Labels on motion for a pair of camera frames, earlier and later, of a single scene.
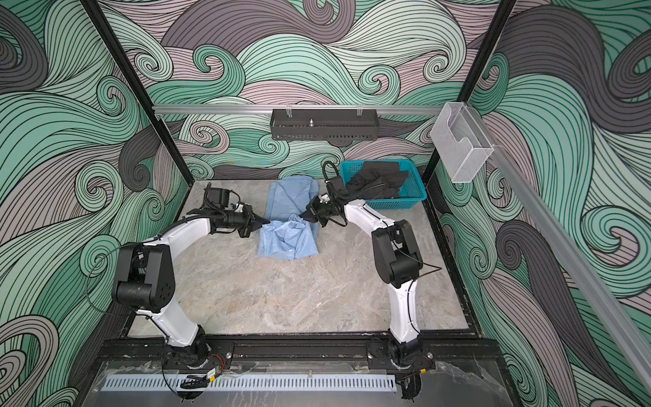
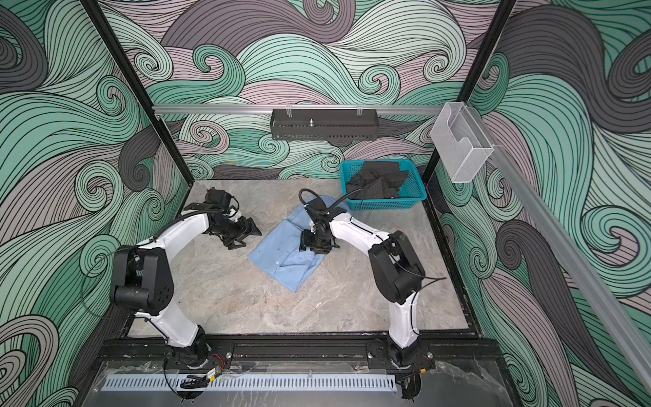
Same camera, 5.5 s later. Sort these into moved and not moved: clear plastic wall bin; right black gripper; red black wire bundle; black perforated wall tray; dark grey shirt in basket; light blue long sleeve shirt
Moved: light blue long sleeve shirt; right black gripper
Not moved: clear plastic wall bin; red black wire bundle; dark grey shirt in basket; black perforated wall tray
